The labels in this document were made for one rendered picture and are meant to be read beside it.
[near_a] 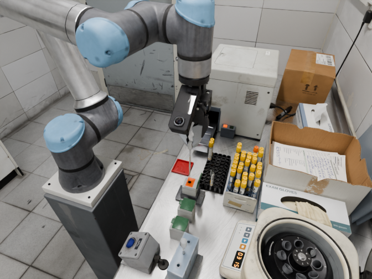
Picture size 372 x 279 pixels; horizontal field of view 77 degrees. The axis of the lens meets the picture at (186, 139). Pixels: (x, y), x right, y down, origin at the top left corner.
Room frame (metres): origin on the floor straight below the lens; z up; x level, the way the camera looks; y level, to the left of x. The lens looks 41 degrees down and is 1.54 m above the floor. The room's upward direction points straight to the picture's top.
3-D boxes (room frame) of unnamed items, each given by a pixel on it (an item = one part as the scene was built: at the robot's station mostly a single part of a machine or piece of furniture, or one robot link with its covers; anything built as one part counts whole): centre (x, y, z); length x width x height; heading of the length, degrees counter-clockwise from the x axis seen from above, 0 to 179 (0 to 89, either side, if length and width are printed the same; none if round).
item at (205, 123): (0.48, -0.03, 1.19); 0.05 x 0.02 x 0.09; 71
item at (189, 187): (0.48, -0.02, 0.92); 0.05 x 0.04 x 0.06; 71
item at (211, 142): (0.59, -0.11, 0.93); 0.17 x 0.09 x 0.11; 162
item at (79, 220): (0.55, 0.37, 0.44); 0.20 x 0.20 x 0.87; 71
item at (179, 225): (0.35, 0.02, 0.91); 0.05 x 0.04 x 0.07; 71
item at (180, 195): (0.48, -0.02, 0.89); 0.09 x 0.05 x 0.04; 71
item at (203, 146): (0.78, -0.09, 0.92); 0.21 x 0.07 x 0.05; 161
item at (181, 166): (0.61, 0.01, 0.88); 0.07 x 0.07 x 0.01; 71
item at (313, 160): (0.56, -0.42, 0.95); 0.29 x 0.25 x 0.15; 71
